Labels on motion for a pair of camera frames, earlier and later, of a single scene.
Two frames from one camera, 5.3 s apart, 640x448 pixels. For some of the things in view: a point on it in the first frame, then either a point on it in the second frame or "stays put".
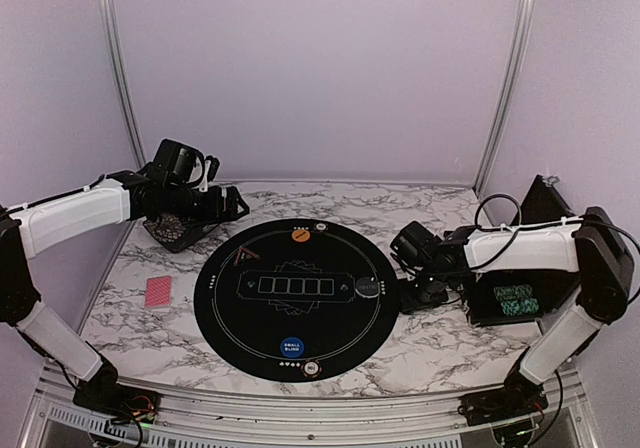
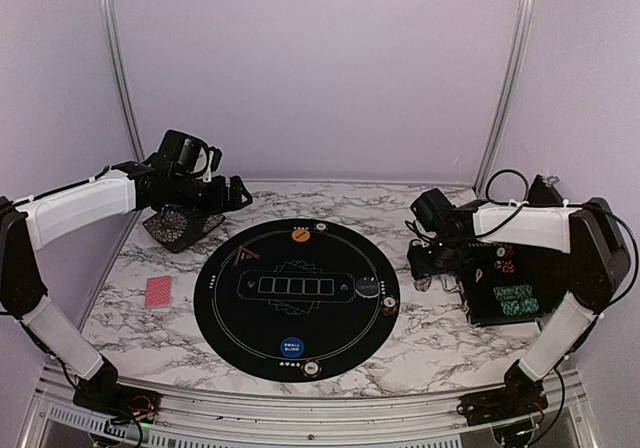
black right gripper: x=408 y=304 to x=420 y=267
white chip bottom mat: x=311 y=368 stays put
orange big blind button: x=301 y=235 stays put
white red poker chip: x=320 y=227 stays put
